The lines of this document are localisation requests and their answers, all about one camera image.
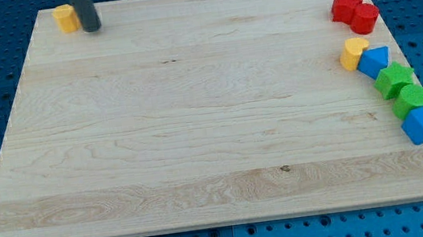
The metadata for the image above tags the yellow heart block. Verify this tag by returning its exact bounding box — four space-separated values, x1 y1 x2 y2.
340 37 370 72

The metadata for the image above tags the red cylinder block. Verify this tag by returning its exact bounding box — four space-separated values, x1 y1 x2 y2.
350 3 380 35

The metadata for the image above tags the blue triangle block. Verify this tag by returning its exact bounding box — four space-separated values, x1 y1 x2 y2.
357 46 390 80

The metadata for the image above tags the light wooden board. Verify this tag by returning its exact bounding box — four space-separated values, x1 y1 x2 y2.
0 0 423 237

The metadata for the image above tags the red star block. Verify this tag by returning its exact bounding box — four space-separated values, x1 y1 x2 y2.
331 0 363 25

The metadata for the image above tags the yellow hexagon block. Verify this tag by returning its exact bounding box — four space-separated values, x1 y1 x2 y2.
51 4 81 34

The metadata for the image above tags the green star block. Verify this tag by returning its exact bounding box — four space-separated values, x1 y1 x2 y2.
374 61 414 100

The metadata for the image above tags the grey cylindrical robot arm stick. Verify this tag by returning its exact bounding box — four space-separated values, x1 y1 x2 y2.
68 0 101 33

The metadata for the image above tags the green cylinder block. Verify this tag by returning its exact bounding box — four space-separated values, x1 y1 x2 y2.
392 84 423 120

